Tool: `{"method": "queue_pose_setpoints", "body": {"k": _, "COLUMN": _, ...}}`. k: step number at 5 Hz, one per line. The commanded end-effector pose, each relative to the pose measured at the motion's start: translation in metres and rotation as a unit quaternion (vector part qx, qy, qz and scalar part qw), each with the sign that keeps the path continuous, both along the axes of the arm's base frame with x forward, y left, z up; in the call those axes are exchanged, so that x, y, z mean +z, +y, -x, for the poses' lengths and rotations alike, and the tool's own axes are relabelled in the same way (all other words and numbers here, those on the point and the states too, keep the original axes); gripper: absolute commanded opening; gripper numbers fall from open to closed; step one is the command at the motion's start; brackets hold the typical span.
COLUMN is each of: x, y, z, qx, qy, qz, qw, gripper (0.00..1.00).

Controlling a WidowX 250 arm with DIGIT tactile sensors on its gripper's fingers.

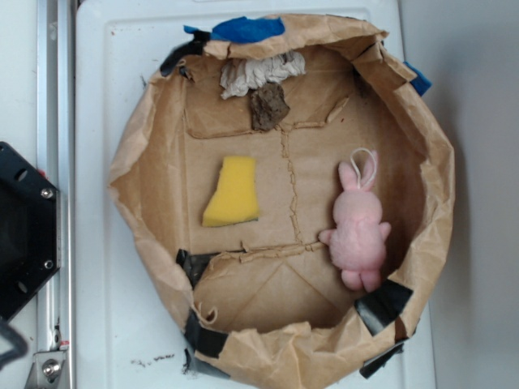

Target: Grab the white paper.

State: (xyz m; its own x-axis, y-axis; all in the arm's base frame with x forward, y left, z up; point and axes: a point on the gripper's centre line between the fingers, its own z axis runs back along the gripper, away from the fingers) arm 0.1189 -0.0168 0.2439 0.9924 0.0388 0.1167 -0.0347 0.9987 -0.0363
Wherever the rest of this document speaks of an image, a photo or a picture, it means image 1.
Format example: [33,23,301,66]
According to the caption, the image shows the white paper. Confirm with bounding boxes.
[220,51,306,100]

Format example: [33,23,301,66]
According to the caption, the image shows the yellow sponge piece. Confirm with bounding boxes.
[202,156,260,228]

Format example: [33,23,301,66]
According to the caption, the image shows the brown paper bag tray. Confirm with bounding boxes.
[109,15,455,388]

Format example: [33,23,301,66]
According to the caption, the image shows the pink plush bunny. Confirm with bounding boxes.
[318,147,391,293]

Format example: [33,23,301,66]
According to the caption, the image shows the blue tape piece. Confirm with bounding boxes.
[183,16,285,44]
[404,61,432,96]

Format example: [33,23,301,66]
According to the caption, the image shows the white plastic board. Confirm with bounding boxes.
[75,0,437,389]

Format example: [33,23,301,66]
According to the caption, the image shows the blue tape piece right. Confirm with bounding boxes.
[404,61,432,96]

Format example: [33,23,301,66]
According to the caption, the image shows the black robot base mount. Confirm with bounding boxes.
[1,142,58,322]

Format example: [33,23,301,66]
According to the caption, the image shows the aluminium frame rail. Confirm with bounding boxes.
[36,1,79,388]

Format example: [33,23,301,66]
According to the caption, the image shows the metal corner bracket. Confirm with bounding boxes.
[24,351,69,389]

